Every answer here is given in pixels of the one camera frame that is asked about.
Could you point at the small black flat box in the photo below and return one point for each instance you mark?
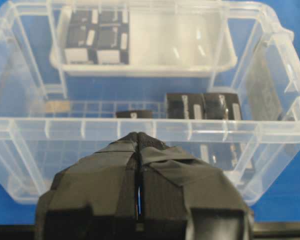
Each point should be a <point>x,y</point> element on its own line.
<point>135,114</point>

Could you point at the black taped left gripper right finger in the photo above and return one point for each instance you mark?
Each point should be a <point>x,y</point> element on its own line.
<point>185,198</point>

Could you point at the black box in tray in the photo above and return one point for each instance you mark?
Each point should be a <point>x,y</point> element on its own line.
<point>112,46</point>
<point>81,38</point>

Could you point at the clear plastic storage case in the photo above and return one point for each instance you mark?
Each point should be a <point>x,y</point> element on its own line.
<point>50,119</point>

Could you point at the black box in case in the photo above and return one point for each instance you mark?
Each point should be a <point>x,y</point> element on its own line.
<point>221,106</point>
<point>186,106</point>

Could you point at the clear plastic inner tray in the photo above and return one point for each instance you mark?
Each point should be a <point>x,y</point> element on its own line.
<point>166,39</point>

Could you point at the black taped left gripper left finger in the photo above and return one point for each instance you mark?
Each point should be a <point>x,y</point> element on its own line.
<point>93,199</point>

